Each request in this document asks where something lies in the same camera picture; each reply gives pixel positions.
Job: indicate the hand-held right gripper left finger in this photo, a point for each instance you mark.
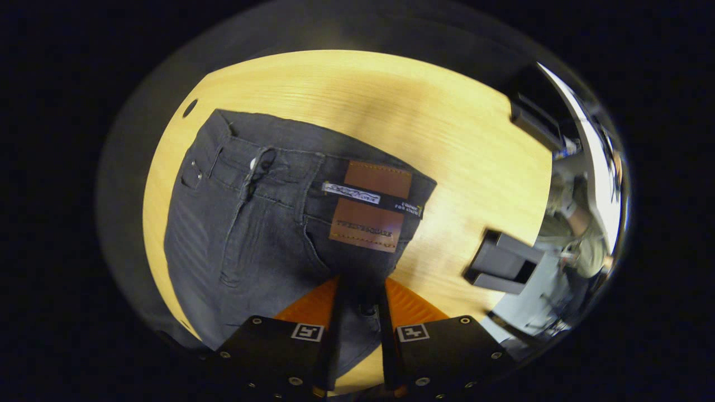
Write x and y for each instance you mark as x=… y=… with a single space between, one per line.
x=332 y=357

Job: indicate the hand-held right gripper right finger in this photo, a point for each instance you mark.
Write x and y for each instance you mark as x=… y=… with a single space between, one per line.
x=389 y=357

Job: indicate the dark grey jeans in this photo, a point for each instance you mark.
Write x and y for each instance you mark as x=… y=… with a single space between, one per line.
x=268 y=234

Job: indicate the black boxy object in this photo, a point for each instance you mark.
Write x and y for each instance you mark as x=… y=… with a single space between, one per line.
x=530 y=106

